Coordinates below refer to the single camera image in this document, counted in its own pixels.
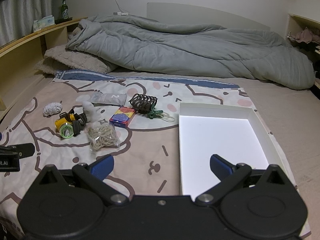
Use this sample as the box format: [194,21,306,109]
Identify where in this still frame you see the blue red card box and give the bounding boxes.
[109,106,136,128]

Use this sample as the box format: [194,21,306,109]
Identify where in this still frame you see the bag of rubber bands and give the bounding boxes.
[87,123,120,151]

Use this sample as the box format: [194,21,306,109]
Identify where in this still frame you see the white sock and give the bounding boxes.
[82,101,109,126]

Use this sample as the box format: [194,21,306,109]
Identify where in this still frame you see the grey quilted duvet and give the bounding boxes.
[66,15,315,90]

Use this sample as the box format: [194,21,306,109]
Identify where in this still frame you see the yellow wooden bedside shelf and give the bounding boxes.
[1,19,80,118]

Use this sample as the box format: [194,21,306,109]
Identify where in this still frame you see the tissue pack on shelf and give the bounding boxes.
[33,15,55,32]

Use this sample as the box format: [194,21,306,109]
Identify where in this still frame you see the cartoon bear print cloth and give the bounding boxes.
[0,69,312,239]

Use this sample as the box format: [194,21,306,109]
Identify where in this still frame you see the green glass bottle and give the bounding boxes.
[60,0,69,20]

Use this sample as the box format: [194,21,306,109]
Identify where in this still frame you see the beige fluffy pillow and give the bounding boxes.
[35,44,118,75]

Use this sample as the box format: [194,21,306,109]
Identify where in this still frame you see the white shallow cardboard box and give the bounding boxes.
[178,102,294,199]

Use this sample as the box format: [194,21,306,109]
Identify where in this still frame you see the grey curtain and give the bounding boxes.
[0,0,53,46]

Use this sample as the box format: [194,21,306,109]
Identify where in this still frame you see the pink clothes on shelf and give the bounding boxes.
[287,28,319,44]

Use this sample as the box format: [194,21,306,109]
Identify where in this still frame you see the grey toilet seat cushion pack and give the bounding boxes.
[89,92,127,106]

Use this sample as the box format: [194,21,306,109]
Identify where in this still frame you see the yellow black headlamp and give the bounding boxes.
[55,109,87,139]

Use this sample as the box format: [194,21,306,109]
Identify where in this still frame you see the white sock ball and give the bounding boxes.
[43,102,62,117]

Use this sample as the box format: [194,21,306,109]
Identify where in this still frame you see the right side wooden shelf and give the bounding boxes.
[286,14,319,94]

